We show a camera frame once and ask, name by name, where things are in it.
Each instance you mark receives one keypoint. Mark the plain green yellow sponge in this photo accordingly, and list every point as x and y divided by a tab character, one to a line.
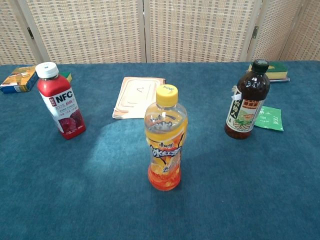
67	76

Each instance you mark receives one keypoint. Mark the green box with picture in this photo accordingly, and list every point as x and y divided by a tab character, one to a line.
276	70

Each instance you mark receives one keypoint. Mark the orange iced tea bottle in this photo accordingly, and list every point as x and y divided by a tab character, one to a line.
165	140

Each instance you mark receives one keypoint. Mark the thin board under sponge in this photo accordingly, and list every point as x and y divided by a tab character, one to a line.
280	80

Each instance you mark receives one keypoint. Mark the green sachet packet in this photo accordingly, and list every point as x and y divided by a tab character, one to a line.
271	120

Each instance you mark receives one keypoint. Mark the woven folding screen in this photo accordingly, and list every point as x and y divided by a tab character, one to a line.
87	30

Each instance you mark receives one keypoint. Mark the beige spiral notebook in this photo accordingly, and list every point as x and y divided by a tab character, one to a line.
132	97

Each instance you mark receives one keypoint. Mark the red NFC juice bottle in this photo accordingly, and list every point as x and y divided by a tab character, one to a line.
60	105

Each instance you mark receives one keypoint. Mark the blue table cloth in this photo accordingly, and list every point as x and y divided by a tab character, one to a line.
75	187

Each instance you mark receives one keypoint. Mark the dark brown tea bottle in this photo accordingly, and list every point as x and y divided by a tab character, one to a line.
247	100

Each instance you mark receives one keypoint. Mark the blue orange snack box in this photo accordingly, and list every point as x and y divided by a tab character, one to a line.
17	80

